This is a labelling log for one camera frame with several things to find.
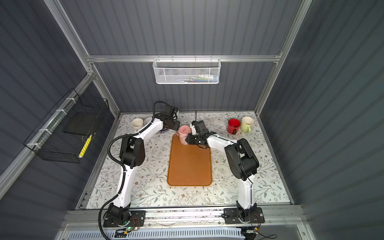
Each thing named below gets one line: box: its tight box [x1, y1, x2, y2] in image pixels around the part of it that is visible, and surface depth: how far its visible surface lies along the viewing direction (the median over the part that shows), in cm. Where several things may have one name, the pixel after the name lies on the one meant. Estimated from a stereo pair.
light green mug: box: [241, 116, 254, 134], surface depth 104 cm
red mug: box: [227, 118, 241, 135], surface depth 109 cm
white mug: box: [131, 118, 144, 132], surface depth 104 cm
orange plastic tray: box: [167, 134, 212, 186], surface depth 93 cm
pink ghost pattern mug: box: [175, 125, 191, 145], surface depth 97 cm
